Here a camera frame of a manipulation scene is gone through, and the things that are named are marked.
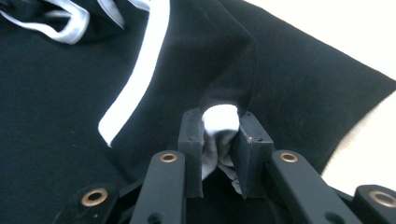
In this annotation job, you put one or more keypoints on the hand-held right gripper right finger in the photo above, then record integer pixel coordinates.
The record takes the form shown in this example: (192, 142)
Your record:
(252, 155)

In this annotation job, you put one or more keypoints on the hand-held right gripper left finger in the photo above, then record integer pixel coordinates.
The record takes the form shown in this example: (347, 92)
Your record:
(190, 149)

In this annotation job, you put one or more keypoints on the black tank top white trim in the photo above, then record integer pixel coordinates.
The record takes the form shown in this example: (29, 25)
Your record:
(62, 109)

